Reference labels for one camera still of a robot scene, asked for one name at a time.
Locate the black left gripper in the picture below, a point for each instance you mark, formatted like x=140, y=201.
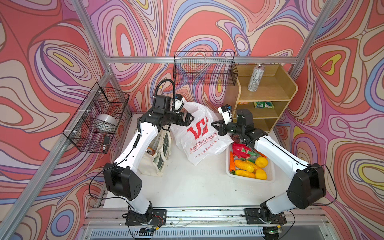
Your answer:
x=186, y=122

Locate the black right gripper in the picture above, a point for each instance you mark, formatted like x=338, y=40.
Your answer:
x=221, y=128

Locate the white plastic grocery bag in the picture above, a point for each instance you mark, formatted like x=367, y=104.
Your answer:
x=200, y=140

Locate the cream canvas tote bag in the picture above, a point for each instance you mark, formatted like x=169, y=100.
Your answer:
x=155, y=165

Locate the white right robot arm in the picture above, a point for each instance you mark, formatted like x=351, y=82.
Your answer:
x=307, y=180

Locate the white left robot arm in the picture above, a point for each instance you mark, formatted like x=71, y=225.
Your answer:
x=121, y=177

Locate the pink dragon fruit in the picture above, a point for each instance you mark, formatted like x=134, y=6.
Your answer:
x=243, y=152

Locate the green snack packet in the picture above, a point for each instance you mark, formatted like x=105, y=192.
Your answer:
x=263, y=105

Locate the orange carrot left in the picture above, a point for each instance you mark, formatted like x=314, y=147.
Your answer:
x=232, y=167

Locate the yellow squash upper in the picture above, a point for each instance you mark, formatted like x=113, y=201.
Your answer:
x=243, y=165

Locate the yellow squash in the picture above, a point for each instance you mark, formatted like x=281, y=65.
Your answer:
x=246, y=174
x=243, y=165

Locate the yellow squash lower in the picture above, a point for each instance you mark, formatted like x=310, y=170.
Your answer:
x=246, y=174

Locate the yellow lemon upper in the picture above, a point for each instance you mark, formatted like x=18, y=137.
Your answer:
x=261, y=162

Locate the yellow lemon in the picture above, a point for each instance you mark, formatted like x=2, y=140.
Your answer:
x=261, y=162
x=260, y=174

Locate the wooden shelf unit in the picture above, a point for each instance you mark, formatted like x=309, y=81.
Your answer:
x=276, y=86

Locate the yellow lemon lower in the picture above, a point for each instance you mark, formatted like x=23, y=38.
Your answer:
x=260, y=174

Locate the white plastic produce basket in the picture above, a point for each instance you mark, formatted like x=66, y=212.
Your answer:
x=269, y=169

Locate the silver tape roll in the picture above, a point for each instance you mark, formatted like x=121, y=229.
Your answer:
x=106, y=123

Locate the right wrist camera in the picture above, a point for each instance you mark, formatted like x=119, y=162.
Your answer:
x=226, y=112

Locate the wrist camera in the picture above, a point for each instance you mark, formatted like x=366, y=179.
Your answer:
x=165, y=104
x=226, y=112

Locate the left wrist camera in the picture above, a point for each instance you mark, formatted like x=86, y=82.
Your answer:
x=165, y=104

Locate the black wire basket back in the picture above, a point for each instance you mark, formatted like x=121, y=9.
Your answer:
x=209, y=68

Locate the black wire basket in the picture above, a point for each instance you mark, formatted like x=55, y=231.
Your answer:
x=209, y=68
x=81, y=130

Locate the black wire basket left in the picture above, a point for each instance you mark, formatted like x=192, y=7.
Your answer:
x=81, y=130

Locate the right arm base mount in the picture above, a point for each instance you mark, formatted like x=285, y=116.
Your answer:
x=263, y=216

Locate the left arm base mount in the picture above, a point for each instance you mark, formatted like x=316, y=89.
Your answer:
x=156, y=217

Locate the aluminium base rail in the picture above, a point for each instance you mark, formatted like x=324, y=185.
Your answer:
x=186, y=217

